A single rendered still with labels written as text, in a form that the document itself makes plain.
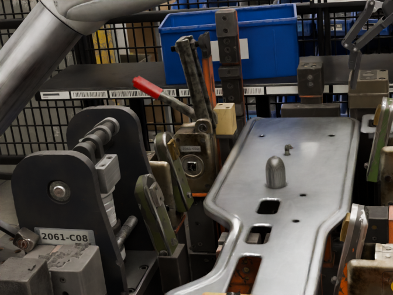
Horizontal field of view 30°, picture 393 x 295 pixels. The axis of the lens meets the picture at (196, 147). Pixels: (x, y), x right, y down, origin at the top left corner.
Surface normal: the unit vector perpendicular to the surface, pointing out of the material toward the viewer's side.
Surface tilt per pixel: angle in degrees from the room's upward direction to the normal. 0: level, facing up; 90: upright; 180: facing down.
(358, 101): 89
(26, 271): 0
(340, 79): 0
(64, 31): 102
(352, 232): 90
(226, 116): 90
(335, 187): 0
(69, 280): 90
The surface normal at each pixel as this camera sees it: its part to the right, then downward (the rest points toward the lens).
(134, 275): -0.11, -0.93
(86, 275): 0.96, 0.00
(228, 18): -0.25, 0.37
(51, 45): 0.33, 0.45
